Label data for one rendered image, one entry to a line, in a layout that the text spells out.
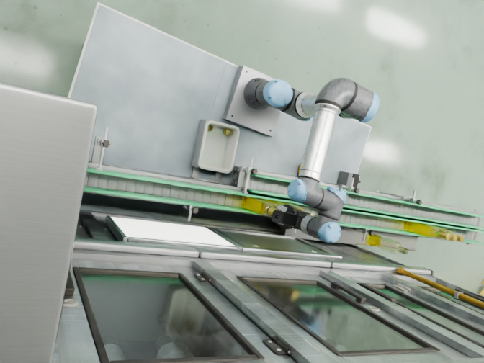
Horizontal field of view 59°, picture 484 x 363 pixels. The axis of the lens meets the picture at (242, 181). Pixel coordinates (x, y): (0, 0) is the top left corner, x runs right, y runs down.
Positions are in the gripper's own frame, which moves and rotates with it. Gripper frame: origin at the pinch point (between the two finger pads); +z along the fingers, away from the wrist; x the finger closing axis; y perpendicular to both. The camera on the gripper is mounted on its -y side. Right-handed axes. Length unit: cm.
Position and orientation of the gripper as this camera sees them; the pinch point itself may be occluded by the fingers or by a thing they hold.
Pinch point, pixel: (276, 212)
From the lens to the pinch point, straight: 180.6
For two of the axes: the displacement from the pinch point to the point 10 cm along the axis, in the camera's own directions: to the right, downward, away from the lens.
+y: 8.7, 1.7, 4.6
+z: -4.4, -1.3, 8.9
